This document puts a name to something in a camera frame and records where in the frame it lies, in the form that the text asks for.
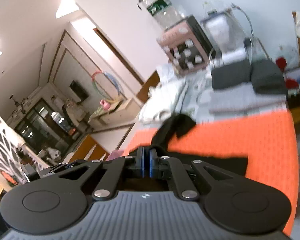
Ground orange flower-pattern mat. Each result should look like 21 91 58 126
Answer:
121 110 298 237

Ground cream low cabinet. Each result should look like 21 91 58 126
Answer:
89 97 135 125

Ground colourful hula hoop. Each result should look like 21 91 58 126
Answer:
91 71 124 103

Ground clear water bottle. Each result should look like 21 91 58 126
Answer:
137 0 188 32

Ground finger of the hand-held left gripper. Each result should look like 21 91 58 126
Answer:
40 162 76 178

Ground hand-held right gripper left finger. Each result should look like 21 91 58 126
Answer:
59 147 145 201

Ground wooden door frame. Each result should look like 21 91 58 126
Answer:
93 27 144 85

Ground black t-shirt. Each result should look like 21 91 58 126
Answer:
150 114 249 178

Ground dark glass display cabinet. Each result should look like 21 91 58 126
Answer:
14 97 83 153

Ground black wall picture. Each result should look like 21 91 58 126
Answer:
69 80 88 103

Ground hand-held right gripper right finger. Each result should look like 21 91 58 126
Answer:
149 149 243 201

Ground light grey folded cloth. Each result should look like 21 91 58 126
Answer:
209 84 289 114

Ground plastic-wrapped white appliance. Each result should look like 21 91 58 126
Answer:
201 2 255 60

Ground dark grey folded pants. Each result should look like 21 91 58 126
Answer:
250 60 288 95

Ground pink water dispenser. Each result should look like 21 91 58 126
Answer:
156 15 215 75

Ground white quilted garment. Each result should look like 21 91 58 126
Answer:
138 64 188 124

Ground leaf-pattern tablecloth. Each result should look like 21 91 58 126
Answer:
175 75 288 123

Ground white box with red print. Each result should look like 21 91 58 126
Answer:
275 56 300 98

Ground white lattice screen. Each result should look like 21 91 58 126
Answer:
0 116 25 188

